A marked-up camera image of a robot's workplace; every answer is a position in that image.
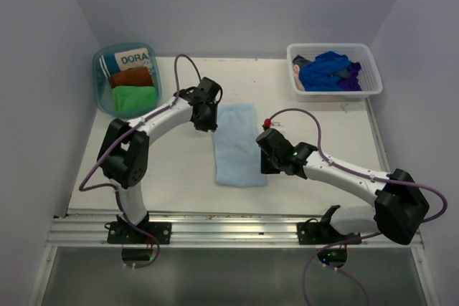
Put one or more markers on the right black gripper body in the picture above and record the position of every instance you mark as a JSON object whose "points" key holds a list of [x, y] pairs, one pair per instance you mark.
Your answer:
{"points": [[277, 161]]}

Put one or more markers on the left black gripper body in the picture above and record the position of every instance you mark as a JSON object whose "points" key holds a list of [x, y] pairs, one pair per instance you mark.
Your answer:
{"points": [[199, 123]]}

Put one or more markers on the light blue towel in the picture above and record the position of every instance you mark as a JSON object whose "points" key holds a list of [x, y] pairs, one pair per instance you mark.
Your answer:
{"points": [[237, 156]]}

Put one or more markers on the green microfiber towel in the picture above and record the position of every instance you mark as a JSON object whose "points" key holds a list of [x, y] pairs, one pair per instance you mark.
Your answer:
{"points": [[130, 98]]}

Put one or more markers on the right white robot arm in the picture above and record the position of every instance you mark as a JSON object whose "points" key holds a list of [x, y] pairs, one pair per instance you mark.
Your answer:
{"points": [[393, 206]]}

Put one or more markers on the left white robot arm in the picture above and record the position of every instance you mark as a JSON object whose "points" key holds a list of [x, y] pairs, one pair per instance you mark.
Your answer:
{"points": [[123, 156]]}

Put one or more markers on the brown rolled towel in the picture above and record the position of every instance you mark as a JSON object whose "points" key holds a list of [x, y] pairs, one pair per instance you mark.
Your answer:
{"points": [[136, 77]]}

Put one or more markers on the blue plastic tub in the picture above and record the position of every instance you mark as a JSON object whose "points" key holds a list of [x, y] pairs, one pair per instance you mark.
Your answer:
{"points": [[103, 90]]}

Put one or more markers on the dark blue towel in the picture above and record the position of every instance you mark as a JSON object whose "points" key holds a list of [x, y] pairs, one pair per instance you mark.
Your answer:
{"points": [[320, 74]]}

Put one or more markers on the pink towel in basket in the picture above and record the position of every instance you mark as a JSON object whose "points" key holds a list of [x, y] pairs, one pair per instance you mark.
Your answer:
{"points": [[298, 83]]}

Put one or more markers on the white plastic basket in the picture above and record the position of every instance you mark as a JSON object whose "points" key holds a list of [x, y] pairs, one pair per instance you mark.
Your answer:
{"points": [[369, 76]]}

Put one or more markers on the dark grey towel in basket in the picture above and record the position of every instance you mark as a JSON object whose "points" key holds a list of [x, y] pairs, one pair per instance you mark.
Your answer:
{"points": [[300, 61]]}

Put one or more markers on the Dora printed rolled towel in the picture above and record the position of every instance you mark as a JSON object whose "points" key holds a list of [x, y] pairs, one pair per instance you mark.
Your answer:
{"points": [[113, 63]]}

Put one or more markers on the purple towel in basket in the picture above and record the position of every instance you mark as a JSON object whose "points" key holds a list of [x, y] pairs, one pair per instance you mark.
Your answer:
{"points": [[351, 84]]}

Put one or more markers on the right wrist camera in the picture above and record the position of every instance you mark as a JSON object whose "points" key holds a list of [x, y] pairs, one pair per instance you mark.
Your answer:
{"points": [[271, 124]]}

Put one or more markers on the aluminium mounting rail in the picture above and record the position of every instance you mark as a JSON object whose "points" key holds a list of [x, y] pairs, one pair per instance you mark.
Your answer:
{"points": [[82, 228]]}

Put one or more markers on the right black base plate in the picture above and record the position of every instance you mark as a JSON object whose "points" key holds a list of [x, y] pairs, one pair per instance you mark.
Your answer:
{"points": [[313, 232]]}

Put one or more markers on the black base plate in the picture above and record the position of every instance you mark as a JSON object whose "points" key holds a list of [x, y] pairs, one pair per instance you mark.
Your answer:
{"points": [[313, 232], [119, 232]]}

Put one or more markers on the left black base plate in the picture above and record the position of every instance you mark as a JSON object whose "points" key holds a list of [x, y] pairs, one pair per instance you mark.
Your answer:
{"points": [[119, 232]]}

